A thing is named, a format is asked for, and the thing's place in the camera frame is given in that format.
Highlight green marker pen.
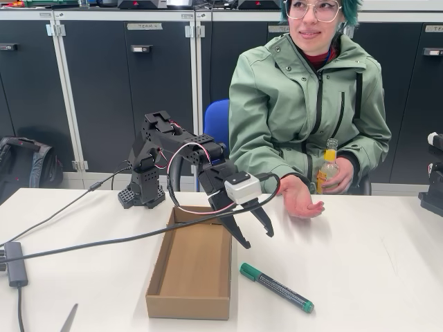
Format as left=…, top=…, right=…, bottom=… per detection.
left=239, top=262, right=315, bottom=315

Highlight glass bottle yellow drink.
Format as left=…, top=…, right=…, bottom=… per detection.
left=315, top=138, right=341, bottom=194

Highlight person's left forearm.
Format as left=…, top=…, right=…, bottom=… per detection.
left=341, top=134, right=392, bottom=181

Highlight person's right forearm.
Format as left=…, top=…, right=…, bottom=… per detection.
left=230, top=145, right=311, bottom=194

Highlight person in green jacket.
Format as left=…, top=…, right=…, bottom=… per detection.
left=228, top=0, right=392, bottom=194

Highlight person's right hand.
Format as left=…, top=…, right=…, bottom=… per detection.
left=278, top=174, right=325, bottom=219

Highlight person's left hand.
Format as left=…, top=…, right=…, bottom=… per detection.
left=320, top=157, right=356, bottom=194

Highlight open cardboard box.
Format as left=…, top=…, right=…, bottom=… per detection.
left=145, top=205, right=233, bottom=321

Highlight blue office chair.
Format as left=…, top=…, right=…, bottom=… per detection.
left=168, top=99, right=231, bottom=193

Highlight dark grey cabinet door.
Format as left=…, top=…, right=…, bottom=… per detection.
left=352, top=22, right=425, bottom=184
left=59, top=20, right=136, bottom=173
left=389, top=22, right=443, bottom=186
left=123, top=20, right=200, bottom=174
left=200, top=20, right=288, bottom=104
left=0, top=20, right=75, bottom=172

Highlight black case red logo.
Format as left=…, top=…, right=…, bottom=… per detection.
left=237, top=0, right=282, bottom=10
left=117, top=0, right=170, bottom=10

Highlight black backpack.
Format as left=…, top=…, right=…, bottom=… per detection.
left=0, top=136, right=64, bottom=205

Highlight grey scissors blade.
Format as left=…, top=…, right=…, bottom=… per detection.
left=59, top=303, right=79, bottom=332

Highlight grey USB hub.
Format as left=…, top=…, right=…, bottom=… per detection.
left=3, top=241, right=28, bottom=288

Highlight green box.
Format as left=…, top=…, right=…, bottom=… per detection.
left=24, top=0, right=81, bottom=8

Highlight white gripper camera box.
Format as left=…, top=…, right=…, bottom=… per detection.
left=224, top=172, right=260, bottom=205

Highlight red white servo wire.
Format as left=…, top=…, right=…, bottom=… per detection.
left=165, top=141, right=245, bottom=218

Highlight thick black camera cable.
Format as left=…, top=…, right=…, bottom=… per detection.
left=0, top=172, right=281, bottom=269

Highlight thin black cable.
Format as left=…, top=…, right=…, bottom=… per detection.
left=0, top=167, right=131, bottom=247

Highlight clear frame glasses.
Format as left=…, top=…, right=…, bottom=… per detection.
left=282, top=0, right=342, bottom=24

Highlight grey hub cable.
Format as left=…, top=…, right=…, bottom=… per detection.
left=16, top=286, right=26, bottom=332

